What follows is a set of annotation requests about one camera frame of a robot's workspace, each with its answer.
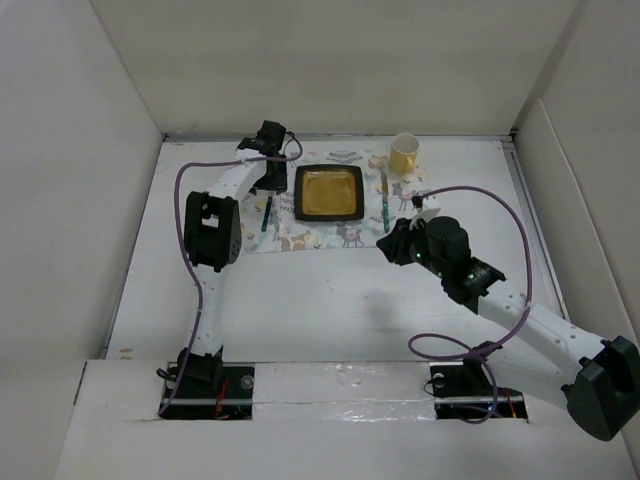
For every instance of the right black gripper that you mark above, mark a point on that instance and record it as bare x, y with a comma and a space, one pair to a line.
394, 243

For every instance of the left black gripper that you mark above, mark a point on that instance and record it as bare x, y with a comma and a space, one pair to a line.
277, 183

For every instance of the knife with teal handle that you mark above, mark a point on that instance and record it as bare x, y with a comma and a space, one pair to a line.
385, 207

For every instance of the square black amber plate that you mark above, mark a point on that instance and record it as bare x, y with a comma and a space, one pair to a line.
328, 193

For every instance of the floral patterned cloth placemat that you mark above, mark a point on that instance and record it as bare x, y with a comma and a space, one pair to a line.
284, 233

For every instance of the fork with teal handle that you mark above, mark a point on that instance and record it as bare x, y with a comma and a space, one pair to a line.
267, 213

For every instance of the yellow mug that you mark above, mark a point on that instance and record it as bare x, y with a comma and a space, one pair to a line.
404, 152

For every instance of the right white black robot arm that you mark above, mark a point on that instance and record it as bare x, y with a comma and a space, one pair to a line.
596, 380

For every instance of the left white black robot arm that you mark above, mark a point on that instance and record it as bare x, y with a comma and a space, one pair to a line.
211, 241

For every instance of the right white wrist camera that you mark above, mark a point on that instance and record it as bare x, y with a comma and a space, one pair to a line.
427, 207

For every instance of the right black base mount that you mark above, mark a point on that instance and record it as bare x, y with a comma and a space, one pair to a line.
465, 393

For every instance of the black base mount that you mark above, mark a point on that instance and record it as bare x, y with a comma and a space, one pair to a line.
465, 393
233, 400

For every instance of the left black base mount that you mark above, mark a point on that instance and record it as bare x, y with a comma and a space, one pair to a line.
233, 400

